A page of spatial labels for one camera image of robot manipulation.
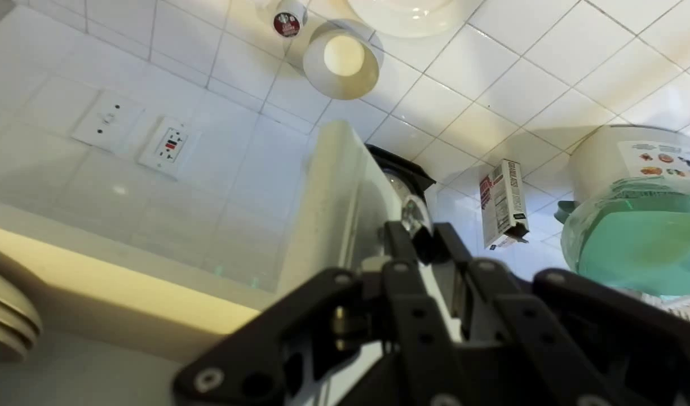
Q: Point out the white wall light switch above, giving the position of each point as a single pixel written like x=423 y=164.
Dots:
x=109 y=118

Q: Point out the white bin with green liner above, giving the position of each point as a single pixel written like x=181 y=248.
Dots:
x=639 y=241

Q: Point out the stack of white plates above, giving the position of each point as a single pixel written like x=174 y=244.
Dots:
x=4 y=317

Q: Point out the small printed carton box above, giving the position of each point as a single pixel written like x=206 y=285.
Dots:
x=503 y=200

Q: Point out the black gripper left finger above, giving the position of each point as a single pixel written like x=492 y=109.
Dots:
x=301 y=353

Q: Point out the beige ceramic bowl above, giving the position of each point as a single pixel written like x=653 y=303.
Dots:
x=343 y=60

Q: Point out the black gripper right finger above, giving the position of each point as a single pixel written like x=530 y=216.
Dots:
x=571 y=340

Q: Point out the white upper wall cabinet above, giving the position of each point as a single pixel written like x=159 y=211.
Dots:
x=98 y=285

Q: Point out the white wall power outlet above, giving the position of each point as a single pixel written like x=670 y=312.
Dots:
x=167 y=148

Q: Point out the small white cup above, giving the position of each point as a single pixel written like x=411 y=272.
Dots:
x=288 y=24

